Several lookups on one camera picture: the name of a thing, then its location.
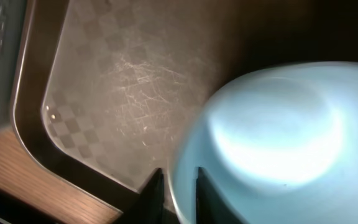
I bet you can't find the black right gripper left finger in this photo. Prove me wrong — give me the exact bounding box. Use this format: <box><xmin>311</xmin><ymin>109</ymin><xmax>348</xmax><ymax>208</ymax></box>
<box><xmin>113</xmin><ymin>168</ymin><xmax>165</xmax><ymax>224</ymax></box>

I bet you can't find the brown serving tray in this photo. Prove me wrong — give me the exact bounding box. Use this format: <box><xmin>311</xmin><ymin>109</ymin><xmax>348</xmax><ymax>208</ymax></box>
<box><xmin>12</xmin><ymin>1</ymin><xmax>224</xmax><ymax>210</ymax></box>

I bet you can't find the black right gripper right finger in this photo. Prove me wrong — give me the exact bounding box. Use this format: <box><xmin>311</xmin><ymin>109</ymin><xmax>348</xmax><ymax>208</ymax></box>
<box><xmin>195</xmin><ymin>167</ymin><xmax>242</xmax><ymax>224</ymax></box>

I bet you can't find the light blue bowl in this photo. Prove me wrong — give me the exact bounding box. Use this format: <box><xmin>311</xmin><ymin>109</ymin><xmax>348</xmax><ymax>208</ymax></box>
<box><xmin>168</xmin><ymin>62</ymin><xmax>358</xmax><ymax>223</ymax></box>

